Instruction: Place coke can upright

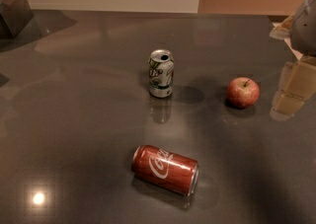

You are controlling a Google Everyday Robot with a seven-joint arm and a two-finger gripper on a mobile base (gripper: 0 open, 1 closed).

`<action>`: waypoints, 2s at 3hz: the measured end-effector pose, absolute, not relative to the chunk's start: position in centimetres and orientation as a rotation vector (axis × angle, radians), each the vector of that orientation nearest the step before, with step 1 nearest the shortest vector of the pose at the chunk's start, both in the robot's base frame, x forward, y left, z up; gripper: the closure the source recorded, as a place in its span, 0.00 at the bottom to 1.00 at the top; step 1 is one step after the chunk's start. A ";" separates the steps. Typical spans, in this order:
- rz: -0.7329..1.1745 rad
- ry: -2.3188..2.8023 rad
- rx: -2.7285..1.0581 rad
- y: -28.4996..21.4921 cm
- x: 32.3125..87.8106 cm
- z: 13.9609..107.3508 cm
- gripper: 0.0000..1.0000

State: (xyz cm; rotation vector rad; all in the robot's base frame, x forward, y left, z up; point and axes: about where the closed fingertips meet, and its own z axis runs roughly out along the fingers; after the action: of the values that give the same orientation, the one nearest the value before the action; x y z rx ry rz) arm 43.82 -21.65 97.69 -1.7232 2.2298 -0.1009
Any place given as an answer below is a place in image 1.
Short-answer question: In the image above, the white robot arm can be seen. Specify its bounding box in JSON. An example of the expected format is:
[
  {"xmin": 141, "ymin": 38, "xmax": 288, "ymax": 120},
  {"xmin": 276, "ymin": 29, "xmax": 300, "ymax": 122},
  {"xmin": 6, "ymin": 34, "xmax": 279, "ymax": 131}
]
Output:
[{"xmin": 270, "ymin": 0, "xmax": 316, "ymax": 121}]

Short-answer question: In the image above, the dark box on table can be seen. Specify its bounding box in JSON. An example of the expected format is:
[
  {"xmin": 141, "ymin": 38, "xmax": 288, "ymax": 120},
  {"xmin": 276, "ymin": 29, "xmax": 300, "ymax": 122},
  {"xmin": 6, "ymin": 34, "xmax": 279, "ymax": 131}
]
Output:
[{"xmin": 0, "ymin": 0, "xmax": 34, "ymax": 39}]

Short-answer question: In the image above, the red apple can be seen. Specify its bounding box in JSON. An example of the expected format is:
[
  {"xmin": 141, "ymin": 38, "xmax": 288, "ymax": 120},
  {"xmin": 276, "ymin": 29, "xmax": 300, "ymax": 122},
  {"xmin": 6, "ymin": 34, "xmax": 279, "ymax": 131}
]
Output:
[{"xmin": 226, "ymin": 77, "xmax": 260, "ymax": 109}]

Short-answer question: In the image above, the green white soda can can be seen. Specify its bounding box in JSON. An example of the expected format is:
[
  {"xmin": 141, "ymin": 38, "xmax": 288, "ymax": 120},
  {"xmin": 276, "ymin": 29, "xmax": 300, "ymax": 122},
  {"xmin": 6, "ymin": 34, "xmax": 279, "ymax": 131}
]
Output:
[{"xmin": 148, "ymin": 49, "xmax": 174, "ymax": 98}]

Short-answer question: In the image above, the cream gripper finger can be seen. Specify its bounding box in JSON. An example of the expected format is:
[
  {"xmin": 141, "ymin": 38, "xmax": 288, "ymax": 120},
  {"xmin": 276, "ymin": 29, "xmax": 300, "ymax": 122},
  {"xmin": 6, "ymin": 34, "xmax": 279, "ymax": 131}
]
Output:
[
  {"xmin": 272, "ymin": 55, "xmax": 316, "ymax": 116},
  {"xmin": 270, "ymin": 15, "xmax": 293, "ymax": 40}
]

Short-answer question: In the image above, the red coke can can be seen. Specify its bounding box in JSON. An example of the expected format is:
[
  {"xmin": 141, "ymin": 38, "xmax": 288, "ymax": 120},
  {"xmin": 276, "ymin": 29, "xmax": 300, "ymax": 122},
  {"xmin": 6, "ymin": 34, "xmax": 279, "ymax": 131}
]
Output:
[{"xmin": 131, "ymin": 145, "xmax": 198, "ymax": 196}]

